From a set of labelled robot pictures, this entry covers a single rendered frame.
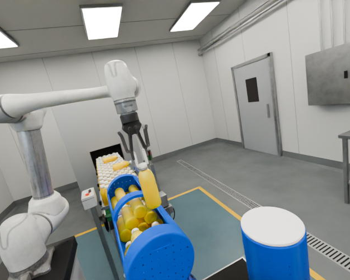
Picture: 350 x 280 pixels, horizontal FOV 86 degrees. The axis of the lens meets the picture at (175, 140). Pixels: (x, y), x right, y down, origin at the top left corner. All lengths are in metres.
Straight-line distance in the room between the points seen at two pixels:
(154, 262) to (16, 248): 0.63
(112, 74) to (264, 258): 1.01
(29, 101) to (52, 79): 4.85
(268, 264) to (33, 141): 1.26
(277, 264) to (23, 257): 1.12
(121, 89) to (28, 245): 0.82
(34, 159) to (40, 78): 4.74
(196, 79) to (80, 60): 3.37
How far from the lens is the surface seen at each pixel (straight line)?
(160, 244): 0.82
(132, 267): 0.83
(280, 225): 1.09
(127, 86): 0.78
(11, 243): 1.17
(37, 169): 1.23
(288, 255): 1.03
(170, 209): 1.99
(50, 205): 1.27
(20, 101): 0.98
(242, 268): 2.10
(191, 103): 6.21
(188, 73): 6.29
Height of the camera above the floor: 1.71
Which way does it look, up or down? 12 degrees down
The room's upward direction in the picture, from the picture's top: 13 degrees counter-clockwise
